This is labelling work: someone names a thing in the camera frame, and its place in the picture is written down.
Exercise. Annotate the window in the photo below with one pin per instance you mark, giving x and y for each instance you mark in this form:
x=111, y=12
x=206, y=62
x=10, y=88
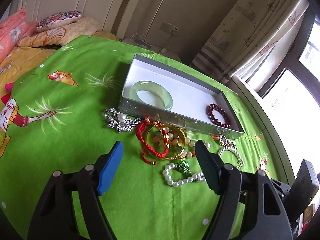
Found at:
x=287, y=97

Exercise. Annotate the white nightstand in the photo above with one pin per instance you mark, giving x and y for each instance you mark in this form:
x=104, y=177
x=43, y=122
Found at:
x=170, y=55

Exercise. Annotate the silver pearl brooch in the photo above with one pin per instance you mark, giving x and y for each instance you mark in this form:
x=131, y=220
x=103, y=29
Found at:
x=121, y=121

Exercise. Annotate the pink folded quilt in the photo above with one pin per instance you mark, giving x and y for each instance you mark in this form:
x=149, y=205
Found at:
x=12, y=30

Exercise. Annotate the grey jewelry box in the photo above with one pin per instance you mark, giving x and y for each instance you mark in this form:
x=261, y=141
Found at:
x=180, y=92

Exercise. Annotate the printed striped curtain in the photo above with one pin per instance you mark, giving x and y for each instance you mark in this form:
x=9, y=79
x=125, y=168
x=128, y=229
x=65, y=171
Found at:
x=250, y=25

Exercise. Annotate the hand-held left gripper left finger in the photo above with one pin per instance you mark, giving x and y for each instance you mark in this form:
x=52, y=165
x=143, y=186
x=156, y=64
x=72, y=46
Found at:
x=111, y=170

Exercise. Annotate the gold bangle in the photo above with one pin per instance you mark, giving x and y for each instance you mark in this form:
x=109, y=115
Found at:
x=173, y=157

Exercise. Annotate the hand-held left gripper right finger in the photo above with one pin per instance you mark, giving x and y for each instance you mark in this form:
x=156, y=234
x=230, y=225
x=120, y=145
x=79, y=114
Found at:
x=207, y=165

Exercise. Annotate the cream orange-leaf pillow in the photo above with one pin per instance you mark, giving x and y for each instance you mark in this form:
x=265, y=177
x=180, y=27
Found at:
x=62, y=35

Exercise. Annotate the embroidered floral pillow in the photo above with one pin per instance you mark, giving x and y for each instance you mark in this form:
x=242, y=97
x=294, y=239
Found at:
x=58, y=20

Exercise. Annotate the green cartoon print blanket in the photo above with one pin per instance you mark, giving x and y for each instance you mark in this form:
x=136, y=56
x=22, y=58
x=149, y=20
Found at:
x=140, y=205

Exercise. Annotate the wall socket panel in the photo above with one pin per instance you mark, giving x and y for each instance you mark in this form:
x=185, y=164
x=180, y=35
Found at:
x=167, y=27

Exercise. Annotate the slim white lamp pole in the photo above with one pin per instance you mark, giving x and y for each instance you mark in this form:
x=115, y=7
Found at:
x=155, y=17

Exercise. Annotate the pale green jade bangle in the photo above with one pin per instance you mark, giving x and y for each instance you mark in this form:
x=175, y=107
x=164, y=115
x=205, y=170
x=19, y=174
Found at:
x=140, y=83

